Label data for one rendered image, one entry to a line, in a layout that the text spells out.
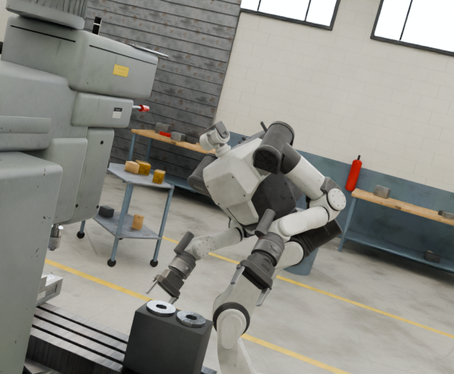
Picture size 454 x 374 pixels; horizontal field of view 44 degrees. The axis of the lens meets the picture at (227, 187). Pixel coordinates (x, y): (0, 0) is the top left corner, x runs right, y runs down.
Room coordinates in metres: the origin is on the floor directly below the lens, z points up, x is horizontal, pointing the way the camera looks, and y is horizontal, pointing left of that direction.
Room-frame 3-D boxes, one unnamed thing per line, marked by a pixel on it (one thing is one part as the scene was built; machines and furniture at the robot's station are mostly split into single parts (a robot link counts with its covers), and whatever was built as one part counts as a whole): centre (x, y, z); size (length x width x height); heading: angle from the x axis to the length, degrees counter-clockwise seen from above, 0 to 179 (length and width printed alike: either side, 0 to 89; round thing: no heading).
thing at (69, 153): (1.57, 0.57, 1.47); 0.24 x 0.19 x 0.26; 74
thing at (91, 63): (1.74, 0.52, 1.81); 0.47 x 0.26 x 0.16; 164
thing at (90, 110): (1.71, 0.52, 1.68); 0.34 x 0.24 x 0.10; 164
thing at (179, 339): (1.61, 0.06, 1.05); 0.22 x 0.12 x 0.20; 77
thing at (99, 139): (1.75, 0.51, 1.47); 0.21 x 0.19 x 0.32; 74
